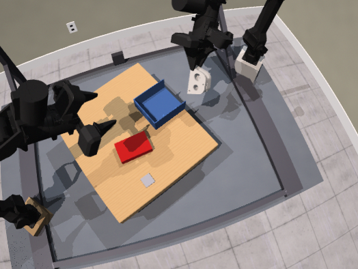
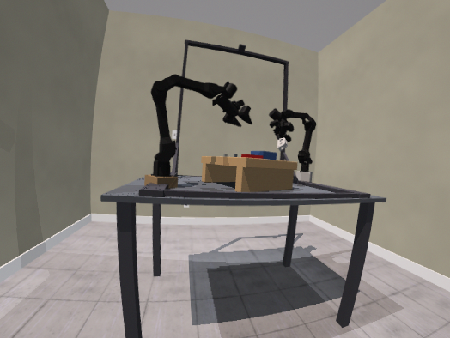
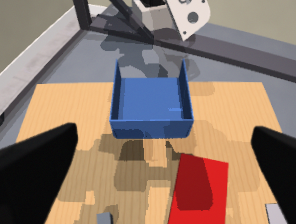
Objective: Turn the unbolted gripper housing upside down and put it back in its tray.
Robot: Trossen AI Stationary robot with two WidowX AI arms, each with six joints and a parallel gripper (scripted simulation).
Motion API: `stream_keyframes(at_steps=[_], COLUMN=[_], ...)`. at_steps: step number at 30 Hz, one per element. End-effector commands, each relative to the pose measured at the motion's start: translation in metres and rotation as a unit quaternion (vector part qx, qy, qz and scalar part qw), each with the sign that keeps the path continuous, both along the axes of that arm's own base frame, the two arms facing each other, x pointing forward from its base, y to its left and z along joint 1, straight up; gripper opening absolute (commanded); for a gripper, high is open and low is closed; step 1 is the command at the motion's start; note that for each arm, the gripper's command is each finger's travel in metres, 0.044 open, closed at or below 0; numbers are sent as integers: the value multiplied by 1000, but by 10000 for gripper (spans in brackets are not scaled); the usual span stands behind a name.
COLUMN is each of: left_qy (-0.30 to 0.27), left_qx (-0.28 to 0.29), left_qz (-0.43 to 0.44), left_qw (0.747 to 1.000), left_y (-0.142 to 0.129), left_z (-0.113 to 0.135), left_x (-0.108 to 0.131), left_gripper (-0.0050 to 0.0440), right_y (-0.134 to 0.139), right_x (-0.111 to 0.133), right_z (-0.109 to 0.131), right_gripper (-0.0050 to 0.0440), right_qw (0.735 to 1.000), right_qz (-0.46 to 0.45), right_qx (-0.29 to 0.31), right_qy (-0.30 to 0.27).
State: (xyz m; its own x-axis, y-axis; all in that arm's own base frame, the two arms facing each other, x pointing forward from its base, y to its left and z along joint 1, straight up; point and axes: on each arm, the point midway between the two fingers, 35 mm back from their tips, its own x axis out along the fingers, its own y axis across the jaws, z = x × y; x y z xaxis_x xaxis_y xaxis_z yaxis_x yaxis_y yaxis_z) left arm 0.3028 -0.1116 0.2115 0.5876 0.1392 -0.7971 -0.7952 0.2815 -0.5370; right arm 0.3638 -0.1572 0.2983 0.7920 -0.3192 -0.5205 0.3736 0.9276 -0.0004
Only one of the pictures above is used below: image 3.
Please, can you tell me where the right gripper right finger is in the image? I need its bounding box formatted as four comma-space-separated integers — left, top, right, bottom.
251, 126, 296, 224

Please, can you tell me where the red block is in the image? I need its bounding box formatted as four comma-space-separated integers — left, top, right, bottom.
168, 153, 228, 224

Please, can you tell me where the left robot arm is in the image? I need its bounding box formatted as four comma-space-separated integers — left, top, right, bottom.
140, 0, 166, 8

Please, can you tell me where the blue open-top tray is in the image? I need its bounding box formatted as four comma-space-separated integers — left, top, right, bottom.
109, 59, 194, 139

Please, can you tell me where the black metal overhead frame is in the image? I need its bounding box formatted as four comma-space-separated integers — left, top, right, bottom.
73, 0, 153, 39

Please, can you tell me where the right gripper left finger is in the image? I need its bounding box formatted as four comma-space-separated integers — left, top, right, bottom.
0, 122, 78, 224

